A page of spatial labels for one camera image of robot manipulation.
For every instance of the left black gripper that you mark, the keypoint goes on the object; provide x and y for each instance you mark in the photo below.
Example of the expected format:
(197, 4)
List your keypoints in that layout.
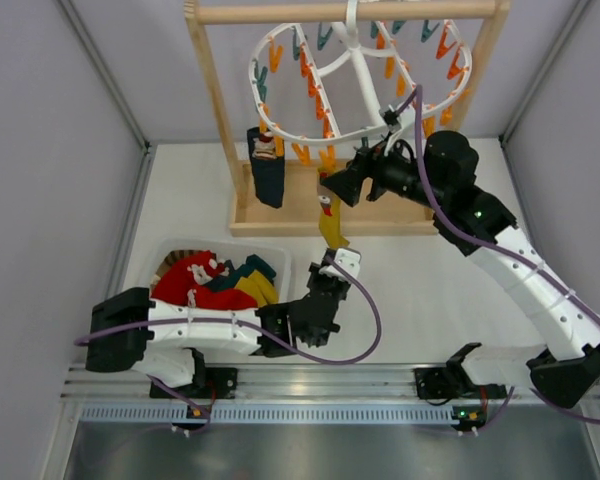
(325, 288)

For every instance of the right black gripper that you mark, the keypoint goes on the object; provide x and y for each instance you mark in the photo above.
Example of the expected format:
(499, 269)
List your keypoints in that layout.
(366, 175)

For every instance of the mustard sock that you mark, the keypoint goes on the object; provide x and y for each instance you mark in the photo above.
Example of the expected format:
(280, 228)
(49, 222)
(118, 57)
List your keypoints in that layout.
(259, 288)
(329, 223)

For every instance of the dark navy sock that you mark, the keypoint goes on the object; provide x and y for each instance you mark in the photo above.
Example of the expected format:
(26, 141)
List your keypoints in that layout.
(268, 169)

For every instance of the teal sock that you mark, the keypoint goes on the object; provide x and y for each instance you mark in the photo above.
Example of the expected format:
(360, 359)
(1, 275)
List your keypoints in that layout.
(229, 277)

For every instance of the white round clip hanger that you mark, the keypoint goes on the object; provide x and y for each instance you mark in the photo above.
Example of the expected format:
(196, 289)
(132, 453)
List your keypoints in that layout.
(317, 84)

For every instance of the red sock with white pattern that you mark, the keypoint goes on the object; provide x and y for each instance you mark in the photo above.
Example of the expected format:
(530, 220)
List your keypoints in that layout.
(231, 299)

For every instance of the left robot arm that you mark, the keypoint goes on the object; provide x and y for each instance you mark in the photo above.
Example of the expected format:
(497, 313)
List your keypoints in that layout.
(133, 332)

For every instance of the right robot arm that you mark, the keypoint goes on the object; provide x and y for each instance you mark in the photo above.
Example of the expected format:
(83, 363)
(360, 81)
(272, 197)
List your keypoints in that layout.
(440, 175)

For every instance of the wooden hanger stand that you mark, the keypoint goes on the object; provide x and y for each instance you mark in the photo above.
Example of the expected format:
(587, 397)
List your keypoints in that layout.
(480, 23)

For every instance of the white plastic basket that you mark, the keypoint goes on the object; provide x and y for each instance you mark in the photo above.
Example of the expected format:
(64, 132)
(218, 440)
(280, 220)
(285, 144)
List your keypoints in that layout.
(235, 250)

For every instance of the brown striped sock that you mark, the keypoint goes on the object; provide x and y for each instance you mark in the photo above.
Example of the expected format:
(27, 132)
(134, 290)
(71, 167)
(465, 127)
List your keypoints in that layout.
(168, 262)

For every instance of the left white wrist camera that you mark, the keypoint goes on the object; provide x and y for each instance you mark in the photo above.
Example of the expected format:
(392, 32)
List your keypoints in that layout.
(341, 263)

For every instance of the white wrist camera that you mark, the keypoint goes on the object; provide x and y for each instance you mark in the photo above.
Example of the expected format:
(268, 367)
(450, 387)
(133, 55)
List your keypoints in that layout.
(398, 121)
(341, 263)

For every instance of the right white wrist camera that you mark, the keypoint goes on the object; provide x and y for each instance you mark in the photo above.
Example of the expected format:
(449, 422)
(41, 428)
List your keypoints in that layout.
(398, 121)

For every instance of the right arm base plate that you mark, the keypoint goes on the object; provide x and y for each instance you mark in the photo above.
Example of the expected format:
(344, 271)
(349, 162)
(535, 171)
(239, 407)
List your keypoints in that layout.
(440, 385)

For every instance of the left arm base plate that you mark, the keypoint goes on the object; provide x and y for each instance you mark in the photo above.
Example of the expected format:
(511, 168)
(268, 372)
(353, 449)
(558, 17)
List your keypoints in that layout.
(211, 383)

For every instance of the aluminium rail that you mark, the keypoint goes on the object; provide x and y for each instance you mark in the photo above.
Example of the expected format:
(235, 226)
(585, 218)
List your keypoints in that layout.
(275, 395)

